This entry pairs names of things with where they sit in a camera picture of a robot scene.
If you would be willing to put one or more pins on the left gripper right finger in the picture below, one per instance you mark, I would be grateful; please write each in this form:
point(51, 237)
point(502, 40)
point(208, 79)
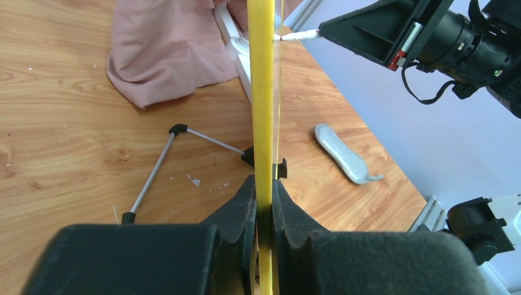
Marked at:
point(309, 259)

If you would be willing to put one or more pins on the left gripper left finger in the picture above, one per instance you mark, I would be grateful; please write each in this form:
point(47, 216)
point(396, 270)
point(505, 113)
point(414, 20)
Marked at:
point(215, 256)

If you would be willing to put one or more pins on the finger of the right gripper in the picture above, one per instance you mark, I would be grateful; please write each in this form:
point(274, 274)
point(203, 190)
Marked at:
point(373, 32)

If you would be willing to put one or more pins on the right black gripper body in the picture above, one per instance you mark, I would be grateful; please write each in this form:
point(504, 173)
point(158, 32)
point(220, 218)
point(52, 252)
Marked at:
point(420, 23)

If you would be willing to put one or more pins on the white red marker pen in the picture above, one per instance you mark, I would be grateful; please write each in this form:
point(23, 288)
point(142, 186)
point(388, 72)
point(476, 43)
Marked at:
point(298, 36)

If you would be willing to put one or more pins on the yellow framed whiteboard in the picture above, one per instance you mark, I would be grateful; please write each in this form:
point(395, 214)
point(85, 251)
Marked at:
point(261, 27)

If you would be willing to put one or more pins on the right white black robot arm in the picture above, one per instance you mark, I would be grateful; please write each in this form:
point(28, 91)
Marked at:
point(478, 50)

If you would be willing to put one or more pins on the grey whiteboard eraser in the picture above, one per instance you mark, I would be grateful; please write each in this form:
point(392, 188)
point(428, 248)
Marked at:
point(350, 163)

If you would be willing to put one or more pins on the white clothes rack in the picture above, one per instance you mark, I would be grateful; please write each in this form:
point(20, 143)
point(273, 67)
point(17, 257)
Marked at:
point(237, 46)

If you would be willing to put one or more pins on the pink shorts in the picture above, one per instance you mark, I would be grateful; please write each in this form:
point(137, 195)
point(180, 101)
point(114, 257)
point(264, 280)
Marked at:
point(164, 50)

